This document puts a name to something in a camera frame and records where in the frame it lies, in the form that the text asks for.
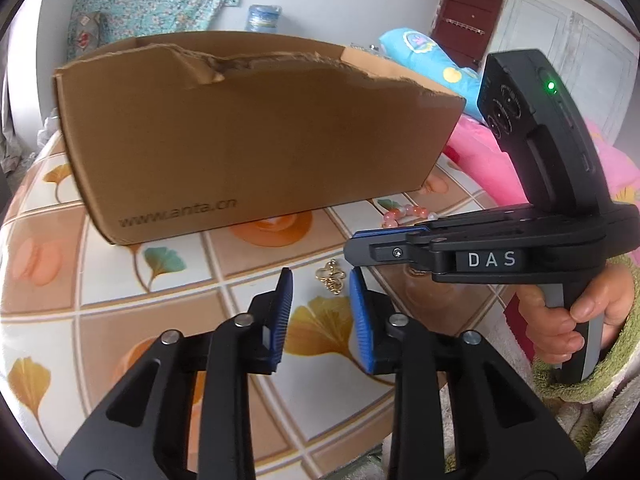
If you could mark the gold spring charm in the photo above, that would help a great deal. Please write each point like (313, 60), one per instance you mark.
(330, 277)

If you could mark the white panelled doors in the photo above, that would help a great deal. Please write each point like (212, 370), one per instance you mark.
(565, 25)

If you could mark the water dispenser bottle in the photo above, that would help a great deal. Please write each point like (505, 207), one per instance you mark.
(263, 19)

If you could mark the dark red door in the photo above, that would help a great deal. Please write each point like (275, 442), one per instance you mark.
(465, 20)

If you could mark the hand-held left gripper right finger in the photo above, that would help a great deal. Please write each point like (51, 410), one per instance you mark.
(360, 325)

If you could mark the brown cardboard box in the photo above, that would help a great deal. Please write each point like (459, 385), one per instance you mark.
(250, 150)

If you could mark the blue cartoon pillow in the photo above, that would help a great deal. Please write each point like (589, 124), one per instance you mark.
(425, 55)

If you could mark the person's right hand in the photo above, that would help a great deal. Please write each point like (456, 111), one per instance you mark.
(550, 325)

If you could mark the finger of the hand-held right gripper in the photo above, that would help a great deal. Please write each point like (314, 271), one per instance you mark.
(375, 252)
(390, 231)

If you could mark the person's right forearm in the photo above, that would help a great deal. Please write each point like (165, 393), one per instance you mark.
(620, 385)

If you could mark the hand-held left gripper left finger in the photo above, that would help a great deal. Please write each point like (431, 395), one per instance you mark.
(282, 320)

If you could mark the red flower patterned cushion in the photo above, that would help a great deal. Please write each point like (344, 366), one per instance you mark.
(87, 35)

